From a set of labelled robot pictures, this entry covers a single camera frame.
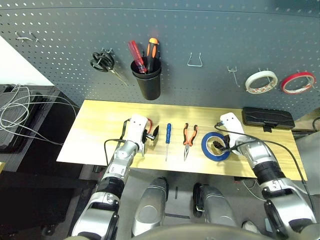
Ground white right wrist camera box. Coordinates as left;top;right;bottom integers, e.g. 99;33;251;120
219;112;246;141

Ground wire pliers holder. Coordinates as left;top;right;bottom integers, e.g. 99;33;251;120
186;51;203;68

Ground long black floor tape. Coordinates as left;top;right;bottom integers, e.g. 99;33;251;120
165;212;191;220

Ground white cable tangle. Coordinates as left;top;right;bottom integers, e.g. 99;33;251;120
0;83;81;147

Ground blue handled screwdriver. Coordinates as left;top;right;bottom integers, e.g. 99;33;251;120
164;122;172;162

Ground orange black screwdriver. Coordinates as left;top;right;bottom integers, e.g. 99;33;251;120
145;37;160;72

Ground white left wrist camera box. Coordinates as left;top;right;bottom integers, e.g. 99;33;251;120
126;113;149;157

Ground silver left robot leg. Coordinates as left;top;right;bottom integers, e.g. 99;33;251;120
131;176;169;237

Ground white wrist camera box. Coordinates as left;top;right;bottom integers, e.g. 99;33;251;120
126;113;149;157
219;112;246;141

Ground metal peg hook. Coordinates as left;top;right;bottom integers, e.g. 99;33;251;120
28;30;40;43
14;31;34;42
226;65;241;88

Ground grey robot torso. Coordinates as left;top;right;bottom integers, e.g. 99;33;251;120
63;223;276;240

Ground red handled screwdriver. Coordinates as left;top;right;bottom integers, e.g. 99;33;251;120
127;40;148;74

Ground black tool case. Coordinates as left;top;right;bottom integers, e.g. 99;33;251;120
241;106;296;133

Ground red tape roll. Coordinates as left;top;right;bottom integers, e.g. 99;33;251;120
280;71;317;95

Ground white tape roll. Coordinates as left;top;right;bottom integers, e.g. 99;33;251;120
244;70;279;95

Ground orange black pliers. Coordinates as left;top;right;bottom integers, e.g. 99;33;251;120
182;122;199;162

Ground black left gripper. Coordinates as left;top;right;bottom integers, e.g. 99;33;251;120
141;124;160;145

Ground grey pegboard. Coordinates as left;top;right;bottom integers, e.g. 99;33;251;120
0;0;320;121

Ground black side table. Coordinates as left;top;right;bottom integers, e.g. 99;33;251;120
0;84;83;173

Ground black plastic cup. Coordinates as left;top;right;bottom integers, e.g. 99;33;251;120
130;56;162;101

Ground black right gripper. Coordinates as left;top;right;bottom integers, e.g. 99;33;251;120
212;133;237;153

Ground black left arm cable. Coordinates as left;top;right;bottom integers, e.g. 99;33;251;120
103;118;132;166

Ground silver robot leg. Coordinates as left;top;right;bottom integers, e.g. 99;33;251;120
192;183;238;228
131;176;169;237

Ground black handled scissors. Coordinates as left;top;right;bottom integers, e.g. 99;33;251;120
90;48;130;87

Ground black ribbed case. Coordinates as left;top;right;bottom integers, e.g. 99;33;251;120
0;91;32;151

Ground white shoe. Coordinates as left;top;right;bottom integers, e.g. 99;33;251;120
241;220;261;235

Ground blue tape roll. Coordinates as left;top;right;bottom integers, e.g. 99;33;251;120
201;131;232;162

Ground silver right robot leg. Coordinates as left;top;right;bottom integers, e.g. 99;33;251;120
192;183;238;228

